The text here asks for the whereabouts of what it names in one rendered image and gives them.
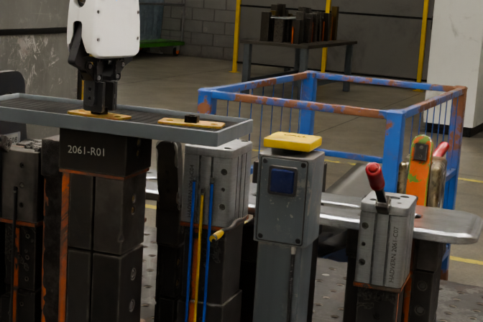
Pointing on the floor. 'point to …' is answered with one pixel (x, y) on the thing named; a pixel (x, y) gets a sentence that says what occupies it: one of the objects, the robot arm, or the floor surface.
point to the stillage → (206, 100)
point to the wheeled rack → (182, 24)
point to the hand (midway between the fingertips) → (100, 95)
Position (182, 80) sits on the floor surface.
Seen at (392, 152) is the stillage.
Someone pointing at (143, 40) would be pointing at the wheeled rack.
